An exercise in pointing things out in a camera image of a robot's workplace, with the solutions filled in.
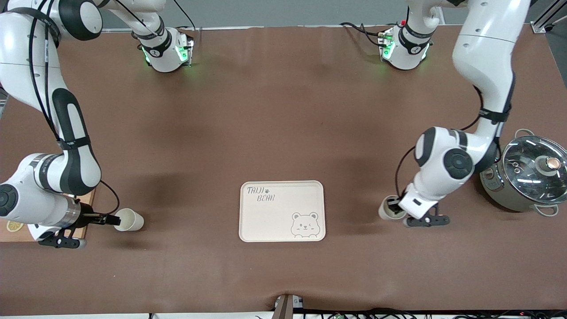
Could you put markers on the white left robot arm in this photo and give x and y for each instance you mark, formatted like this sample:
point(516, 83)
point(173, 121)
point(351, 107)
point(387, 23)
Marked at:
point(483, 44)

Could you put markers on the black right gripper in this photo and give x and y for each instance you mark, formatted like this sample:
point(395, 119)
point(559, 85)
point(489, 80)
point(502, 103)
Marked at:
point(90, 218)

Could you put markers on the glass pot lid with knob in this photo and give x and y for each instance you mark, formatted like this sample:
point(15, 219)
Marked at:
point(527, 168)

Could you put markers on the metal camera bracket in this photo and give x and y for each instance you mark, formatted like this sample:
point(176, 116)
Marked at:
point(285, 308)

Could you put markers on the grey-green cooking pot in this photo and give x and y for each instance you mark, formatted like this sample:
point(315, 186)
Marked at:
point(491, 181)

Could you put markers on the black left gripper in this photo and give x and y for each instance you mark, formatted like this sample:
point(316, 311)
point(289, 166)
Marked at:
point(393, 204)

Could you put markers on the aluminium frame profile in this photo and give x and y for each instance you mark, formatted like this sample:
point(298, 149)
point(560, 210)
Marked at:
point(549, 17)

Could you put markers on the white tray with bear print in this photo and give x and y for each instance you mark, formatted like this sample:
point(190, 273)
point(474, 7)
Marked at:
point(274, 221)

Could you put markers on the white IKEA cup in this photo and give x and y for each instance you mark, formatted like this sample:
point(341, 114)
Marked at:
point(384, 212)
point(133, 220)

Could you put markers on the lemon slice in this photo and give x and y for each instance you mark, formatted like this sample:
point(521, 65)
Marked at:
point(14, 227)

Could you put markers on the wooden cutting board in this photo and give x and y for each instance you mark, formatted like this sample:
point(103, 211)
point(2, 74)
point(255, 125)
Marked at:
point(88, 201)

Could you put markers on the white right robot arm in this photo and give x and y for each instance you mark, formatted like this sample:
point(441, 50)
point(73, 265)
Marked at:
point(26, 66)

